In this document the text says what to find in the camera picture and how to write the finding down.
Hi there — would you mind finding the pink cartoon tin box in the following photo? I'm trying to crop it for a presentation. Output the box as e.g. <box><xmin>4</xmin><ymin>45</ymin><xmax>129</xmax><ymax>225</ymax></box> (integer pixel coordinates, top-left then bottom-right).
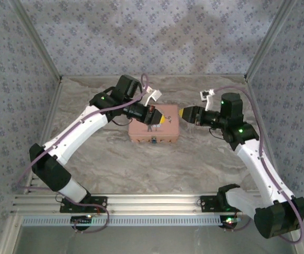
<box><xmin>127</xmin><ymin>103</ymin><xmax>181</xmax><ymax>145</ymax></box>

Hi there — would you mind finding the small controller board with LED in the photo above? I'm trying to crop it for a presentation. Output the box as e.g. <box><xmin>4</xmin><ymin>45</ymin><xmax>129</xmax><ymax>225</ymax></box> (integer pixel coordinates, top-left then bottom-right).
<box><xmin>219</xmin><ymin>215</ymin><xmax>242</xmax><ymax>230</ymax></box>
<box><xmin>70</xmin><ymin>215</ymin><xmax>94</xmax><ymax>230</ymax></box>

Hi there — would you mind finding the aluminium frame post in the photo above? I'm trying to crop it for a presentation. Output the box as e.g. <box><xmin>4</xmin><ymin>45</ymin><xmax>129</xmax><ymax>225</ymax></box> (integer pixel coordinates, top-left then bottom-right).
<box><xmin>244</xmin><ymin>0</ymin><xmax>298</xmax><ymax>80</ymax></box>
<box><xmin>8</xmin><ymin>0</ymin><xmax>63</xmax><ymax>81</ymax></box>

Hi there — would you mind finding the long aluminium mounting rail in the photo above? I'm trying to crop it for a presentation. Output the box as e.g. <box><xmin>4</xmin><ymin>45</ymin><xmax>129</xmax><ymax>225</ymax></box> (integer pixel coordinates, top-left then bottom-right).
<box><xmin>11</xmin><ymin>194</ymin><xmax>299</xmax><ymax>214</ymax></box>

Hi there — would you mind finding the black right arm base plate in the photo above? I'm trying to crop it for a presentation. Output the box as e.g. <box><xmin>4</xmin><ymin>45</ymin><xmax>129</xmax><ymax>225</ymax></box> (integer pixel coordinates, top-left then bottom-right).
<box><xmin>200</xmin><ymin>195</ymin><xmax>249</xmax><ymax>213</ymax></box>

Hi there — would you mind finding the white slotted cable duct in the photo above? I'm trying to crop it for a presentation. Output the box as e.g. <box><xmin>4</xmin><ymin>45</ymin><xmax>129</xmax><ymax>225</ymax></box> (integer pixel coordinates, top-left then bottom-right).
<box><xmin>21</xmin><ymin>214</ymin><xmax>238</xmax><ymax>228</ymax></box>

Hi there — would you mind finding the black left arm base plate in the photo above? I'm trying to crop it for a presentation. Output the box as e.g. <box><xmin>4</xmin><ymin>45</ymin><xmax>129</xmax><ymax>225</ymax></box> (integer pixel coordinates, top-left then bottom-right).
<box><xmin>60</xmin><ymin>196</ymin><xmax>108</xmax><ymax>214</ymax></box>

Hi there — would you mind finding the aluminium frame leg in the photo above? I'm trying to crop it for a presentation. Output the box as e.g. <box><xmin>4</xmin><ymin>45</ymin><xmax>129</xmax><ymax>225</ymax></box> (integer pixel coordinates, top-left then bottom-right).
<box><xmin>0</xmin><ymin>214</ymin><xmax>23</xmax><ymax>254</ymax></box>
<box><xmin>293</xmin><ymin>237</ymin><xmax>304</xmax><ymax>254</ymax></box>

